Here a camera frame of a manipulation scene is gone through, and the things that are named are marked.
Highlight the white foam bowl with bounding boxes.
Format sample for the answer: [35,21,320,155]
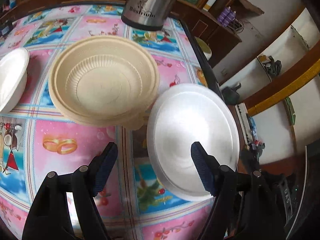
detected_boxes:
[1,48,30,114]

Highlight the small black clock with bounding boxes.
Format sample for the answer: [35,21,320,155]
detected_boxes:
[0,20,14,38]

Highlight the white foam plate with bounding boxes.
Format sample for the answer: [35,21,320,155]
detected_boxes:
[146,83,240,202]

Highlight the purple bottles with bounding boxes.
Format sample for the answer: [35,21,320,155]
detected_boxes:
[217,7,236,27]

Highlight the stainless steel thermos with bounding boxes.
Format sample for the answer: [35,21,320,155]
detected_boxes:
[121,0,176,31]

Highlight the beige plastic bowl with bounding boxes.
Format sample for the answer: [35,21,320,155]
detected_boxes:
[48,36,160,130]

